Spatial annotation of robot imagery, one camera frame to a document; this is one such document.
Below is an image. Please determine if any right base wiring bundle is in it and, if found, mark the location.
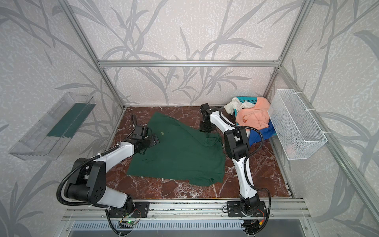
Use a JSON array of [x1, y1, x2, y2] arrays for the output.
[[240, 217, 267, 235]]

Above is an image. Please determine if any aluminium frame crossbar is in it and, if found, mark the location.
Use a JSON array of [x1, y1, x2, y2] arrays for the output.
[[98, 60, 279, 68]]

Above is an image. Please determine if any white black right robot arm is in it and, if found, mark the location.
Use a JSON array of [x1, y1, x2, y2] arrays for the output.
[[200, 110, 260, 213]]

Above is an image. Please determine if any green circuit board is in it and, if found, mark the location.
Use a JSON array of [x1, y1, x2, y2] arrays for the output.
[[118, 220, 140, 229]]

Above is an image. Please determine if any teal plastic laundry basket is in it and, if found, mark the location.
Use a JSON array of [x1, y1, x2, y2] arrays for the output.
[[233, 96, 278, 137]]

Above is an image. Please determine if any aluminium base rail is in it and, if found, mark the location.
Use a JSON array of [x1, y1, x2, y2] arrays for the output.
[[62, 198, 311, 221]]

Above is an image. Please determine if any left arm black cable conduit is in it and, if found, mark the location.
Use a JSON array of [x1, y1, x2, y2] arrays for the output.
[[56, 143, 132, 236]]

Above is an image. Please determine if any peach pink t-shirt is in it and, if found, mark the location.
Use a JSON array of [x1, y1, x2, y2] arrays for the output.
[[236, 97, 270, 130]]

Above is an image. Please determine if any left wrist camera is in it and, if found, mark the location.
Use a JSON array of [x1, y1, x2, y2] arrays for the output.
[[130, 115, 149, 140]]

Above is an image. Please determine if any green t-shirt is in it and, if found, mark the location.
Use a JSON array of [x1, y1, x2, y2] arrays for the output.
[[127, 112, 226, 187]]

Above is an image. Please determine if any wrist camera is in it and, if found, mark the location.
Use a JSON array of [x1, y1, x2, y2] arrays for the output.
[[130, 115, 149, 140], [200, 103, 219, 119]]

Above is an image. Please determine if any blue t-shirt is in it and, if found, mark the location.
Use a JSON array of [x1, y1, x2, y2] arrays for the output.
[[249, 120, 276, 146]]

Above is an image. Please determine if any white wire mesh basket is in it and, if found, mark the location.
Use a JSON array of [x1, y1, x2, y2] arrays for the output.
[[268, 89, 328, 160]]

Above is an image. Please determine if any clear acrylic wall shelf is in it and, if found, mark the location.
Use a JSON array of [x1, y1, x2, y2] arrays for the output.
[[8, 92, 96, 161]]

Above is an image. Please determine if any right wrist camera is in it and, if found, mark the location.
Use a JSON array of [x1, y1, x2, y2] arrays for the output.
[[200, 103, 219, 119]]

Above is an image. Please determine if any aluminium frame post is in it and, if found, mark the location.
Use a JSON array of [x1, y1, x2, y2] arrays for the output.
[[58, 0, 126, 109]]

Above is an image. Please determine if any white t-shirt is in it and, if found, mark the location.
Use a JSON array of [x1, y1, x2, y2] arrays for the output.
[[224, 97, 255, 115]]

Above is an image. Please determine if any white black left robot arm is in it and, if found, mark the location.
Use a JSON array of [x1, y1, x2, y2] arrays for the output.
[[56, 134, 159, 212]]

